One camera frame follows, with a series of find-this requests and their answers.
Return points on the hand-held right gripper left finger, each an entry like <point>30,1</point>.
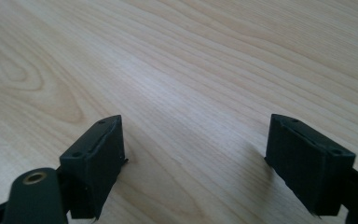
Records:
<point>93,174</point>

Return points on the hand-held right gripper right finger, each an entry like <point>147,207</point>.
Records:
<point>307,168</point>

